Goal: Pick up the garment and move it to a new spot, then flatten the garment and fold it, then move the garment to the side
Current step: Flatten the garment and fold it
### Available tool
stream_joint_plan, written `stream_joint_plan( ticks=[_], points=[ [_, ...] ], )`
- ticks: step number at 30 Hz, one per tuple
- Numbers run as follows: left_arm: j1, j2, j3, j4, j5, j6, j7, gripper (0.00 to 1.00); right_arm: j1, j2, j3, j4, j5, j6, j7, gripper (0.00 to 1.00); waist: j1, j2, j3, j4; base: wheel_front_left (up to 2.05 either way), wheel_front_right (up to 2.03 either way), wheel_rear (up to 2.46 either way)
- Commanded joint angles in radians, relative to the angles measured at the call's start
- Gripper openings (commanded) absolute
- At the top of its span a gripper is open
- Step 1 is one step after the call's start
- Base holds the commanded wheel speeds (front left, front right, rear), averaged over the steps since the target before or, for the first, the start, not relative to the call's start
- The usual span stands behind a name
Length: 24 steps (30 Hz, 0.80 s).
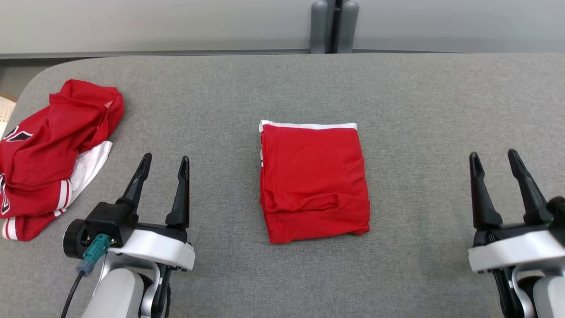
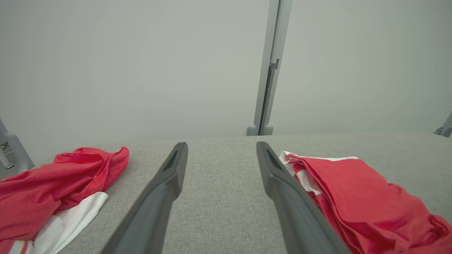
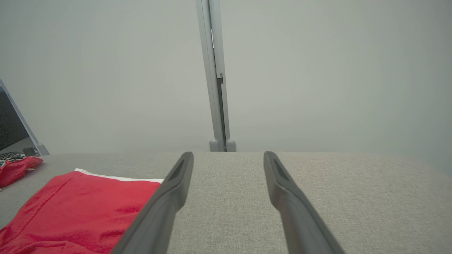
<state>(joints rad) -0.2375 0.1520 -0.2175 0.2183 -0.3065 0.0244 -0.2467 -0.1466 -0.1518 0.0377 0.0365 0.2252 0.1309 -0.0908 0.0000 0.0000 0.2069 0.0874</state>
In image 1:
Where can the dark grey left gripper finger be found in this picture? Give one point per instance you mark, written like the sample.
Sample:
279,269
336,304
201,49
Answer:
134,185
181,203

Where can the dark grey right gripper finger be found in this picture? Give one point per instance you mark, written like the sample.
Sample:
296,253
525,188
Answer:
532,198
484,203

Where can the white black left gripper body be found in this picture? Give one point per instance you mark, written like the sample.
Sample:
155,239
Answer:
159,247

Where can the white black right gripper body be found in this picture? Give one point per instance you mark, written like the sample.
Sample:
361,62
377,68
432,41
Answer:
512,251

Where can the red jersey striped white sleeves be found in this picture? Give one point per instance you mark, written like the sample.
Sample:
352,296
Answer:
39,150

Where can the red garment with white trim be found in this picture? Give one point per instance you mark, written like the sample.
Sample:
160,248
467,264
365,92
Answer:
313,176

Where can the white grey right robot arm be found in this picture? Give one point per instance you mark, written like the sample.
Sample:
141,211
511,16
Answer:
549,296

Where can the woven laundry basket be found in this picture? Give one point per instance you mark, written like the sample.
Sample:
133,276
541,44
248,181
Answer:
5,112

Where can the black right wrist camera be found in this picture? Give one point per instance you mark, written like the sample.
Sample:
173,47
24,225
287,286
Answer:
558,216

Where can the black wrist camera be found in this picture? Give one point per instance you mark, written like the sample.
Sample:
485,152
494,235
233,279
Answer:
106,221
558,216

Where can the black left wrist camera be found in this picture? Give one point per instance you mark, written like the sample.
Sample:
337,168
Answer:
106,221

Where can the grey partition post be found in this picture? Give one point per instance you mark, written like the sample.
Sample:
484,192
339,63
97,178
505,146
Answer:
318,26

